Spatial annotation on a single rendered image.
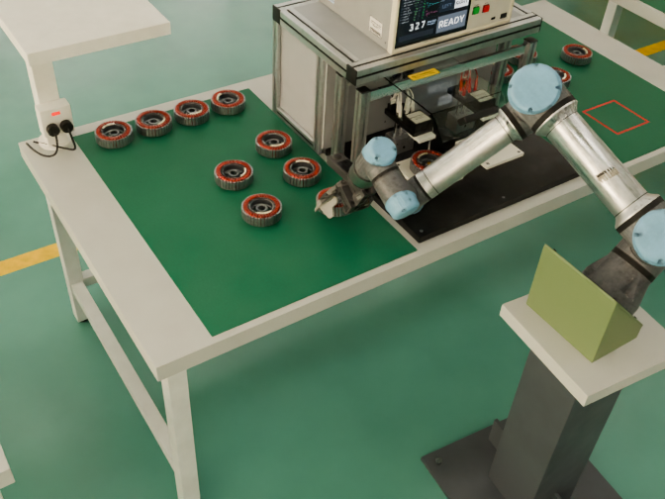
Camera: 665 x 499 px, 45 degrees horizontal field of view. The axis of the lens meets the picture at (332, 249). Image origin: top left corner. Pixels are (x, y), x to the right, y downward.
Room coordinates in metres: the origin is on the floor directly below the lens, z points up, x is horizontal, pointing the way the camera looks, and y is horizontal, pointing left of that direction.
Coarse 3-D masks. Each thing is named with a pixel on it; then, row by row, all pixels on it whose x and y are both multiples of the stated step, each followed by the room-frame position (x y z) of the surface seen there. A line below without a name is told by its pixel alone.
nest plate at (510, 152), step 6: (456, 144) 2.07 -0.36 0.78; (510, 144) 2.08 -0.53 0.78; (504, 150) 2.04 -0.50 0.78; (510, 150) 2.05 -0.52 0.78; (516, 150) 2.05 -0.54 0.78; (492, 156) 2.01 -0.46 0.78; (498, 156) 2.01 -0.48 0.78; (504, 156) 2.01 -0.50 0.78; (510, 156) 2.01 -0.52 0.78; (516, 156) 2.02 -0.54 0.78; (486, 162) 1.97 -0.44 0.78; (492, 162) 1.98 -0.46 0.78; (498, 162) 1.98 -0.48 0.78; (504, 162) 2.00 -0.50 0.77; (486, 168) 1.96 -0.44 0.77
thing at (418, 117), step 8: (384, 112) 2.05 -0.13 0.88; (392, 112) 2.03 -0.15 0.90; (416, 112) 2.00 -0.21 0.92; (400, 120) 1.99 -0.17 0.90; (408, 120) 1.97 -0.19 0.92; (416, 120) 1.96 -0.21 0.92; (424, 120) 1.97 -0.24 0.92; (432, 120) 1.97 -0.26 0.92; (400, 128) 2.03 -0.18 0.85; (408, 128) 1.96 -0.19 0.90; (416, 128) 1.94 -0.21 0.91; (424, 128) 1.95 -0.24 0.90; (432, 128) 1.97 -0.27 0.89; (416, 136) 1.94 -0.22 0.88; (424, 136) 1.94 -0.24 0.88; (432, 136) 1.95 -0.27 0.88
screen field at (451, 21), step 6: (456, 12) 2.10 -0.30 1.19; (462, 12) 2.11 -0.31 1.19; (438, 18) 2.06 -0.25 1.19; (444, 18) 2.08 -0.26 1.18; (450, 18) 2.09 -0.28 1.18; (456, 18) 2.10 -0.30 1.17; (462, 18) 2.12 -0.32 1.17; (438, 24) 2.06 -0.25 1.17; (444, 24) 2.08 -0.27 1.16; (450, 24) 2.09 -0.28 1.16; (456, 24) 2.10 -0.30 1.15; (462, 24) 2.12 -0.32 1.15; (438, 30) 2.07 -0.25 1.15; (444, 30) 2.08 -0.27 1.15
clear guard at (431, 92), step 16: (432, 64) 2.03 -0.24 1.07; (448, 64) 2.03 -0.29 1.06; (400, 80) 1.93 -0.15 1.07; (416, 80) 1.93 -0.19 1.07; (432, 80) 1.94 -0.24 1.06; (448, 80) 1.95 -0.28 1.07; (464, 80) 1.95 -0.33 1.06; (480, 80) 1.96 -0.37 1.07; (416, 96) 1.85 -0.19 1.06; (432, 96) 1.86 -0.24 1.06; (448, 96) 1.86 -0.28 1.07; (464, 96) 1.87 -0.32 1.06; (480, 96) 1.87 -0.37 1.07; (496, 96) 1.89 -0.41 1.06; (432, 112) 1.78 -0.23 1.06; (448, 112) 1.79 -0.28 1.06; (464, 112) 1.82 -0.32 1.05; (448, 128) 1.76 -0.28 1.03; (464, 128) 1.78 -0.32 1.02
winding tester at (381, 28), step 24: (336, 0) 2.20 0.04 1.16; (360, 0) 2.11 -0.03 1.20; (384, 0) 2.02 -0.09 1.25; (480, 0) 2.15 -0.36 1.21; (504, 0) 2.20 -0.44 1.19; (360, 24) 2.10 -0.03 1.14; (384, 24) 2.01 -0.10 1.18; (480, 24) 2.16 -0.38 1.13; (384, 48) 2.00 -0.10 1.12; (408, 48) 2.00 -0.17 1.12
